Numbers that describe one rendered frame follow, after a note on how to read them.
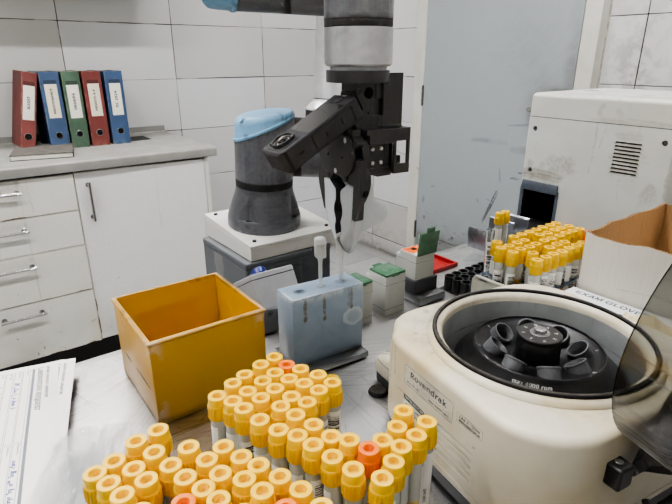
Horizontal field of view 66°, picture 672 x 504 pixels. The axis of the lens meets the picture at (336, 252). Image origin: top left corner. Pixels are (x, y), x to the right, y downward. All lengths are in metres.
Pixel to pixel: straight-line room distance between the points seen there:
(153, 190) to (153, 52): 0.87
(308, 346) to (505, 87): 2.21
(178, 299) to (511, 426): 0.43
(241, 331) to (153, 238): 1.80
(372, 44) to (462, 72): 2.31
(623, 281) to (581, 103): 0.43
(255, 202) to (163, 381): 0.53
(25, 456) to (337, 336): 0.35
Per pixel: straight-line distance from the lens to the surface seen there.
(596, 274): 0.77
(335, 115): 0.57
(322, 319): 0.64
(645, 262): 0.74
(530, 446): 0.42
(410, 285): 0.83
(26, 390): 0.70
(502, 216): 0.94
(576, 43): 2.54
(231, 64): 3.10
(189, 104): 3.01
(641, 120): 1.04
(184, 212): 2.39
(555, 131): 1.11
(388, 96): 0.62
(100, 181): 2.26
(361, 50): 0.58
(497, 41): 2.76
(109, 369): 0.72
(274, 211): 1.03
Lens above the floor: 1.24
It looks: 20 degrees down
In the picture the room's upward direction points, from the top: straight up
